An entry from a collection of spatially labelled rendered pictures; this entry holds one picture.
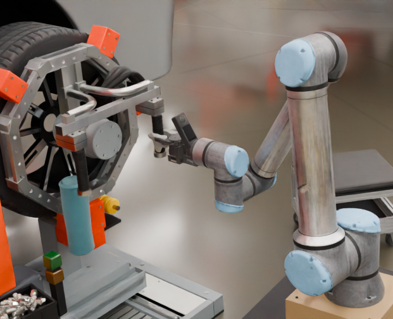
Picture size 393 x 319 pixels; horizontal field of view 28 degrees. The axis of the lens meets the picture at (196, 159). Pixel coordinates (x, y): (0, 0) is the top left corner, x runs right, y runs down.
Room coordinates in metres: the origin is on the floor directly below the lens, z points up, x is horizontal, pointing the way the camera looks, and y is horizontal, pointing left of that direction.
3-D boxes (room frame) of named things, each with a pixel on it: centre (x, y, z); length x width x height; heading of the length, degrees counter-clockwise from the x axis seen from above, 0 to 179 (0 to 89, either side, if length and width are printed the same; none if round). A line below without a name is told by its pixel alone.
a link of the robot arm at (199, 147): (2.32, -0.03, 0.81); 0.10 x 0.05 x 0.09; 137
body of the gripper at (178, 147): (2.37, 0.03, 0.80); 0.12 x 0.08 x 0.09; 47
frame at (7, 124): (2.49, 0.41, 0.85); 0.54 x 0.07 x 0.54; 137
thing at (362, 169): (3.11, -0.65, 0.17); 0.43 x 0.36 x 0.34; 98
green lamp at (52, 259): (2.00, 0.44, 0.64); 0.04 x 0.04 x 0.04; 47
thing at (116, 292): (2.61, 0.53, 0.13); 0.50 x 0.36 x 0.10; 137
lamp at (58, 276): (2.00, 0.44, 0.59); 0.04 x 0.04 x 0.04; 47
